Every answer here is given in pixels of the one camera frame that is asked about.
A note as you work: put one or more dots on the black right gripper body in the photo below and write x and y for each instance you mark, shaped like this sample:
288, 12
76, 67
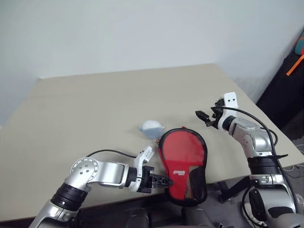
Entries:
216, 118

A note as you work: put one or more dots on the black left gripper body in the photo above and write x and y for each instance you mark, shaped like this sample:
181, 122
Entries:
147, 180

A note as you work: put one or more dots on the red black paddle case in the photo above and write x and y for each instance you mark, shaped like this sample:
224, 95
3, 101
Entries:
183, 154

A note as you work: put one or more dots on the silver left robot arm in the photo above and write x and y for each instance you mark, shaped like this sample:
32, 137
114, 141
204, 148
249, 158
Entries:
109, 173

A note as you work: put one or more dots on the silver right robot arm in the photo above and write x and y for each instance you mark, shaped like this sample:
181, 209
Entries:
259, 152

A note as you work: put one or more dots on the dark rounded shape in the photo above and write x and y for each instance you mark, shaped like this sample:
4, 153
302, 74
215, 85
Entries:
139, 218
198, 217

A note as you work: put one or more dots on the white blue plush toy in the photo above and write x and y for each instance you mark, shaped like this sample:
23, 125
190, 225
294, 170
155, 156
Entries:
150, 129

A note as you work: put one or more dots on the black table leg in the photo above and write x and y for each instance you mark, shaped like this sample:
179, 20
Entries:
229, 190

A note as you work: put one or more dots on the teal orange object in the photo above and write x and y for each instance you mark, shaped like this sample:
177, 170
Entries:
300, 46

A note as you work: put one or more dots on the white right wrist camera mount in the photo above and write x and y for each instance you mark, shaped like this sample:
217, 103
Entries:
230, 101

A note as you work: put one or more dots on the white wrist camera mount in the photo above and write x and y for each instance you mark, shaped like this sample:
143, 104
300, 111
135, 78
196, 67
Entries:
145, 155
230, 101

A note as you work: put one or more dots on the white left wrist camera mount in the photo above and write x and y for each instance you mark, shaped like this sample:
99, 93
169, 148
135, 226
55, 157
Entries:
145, 155

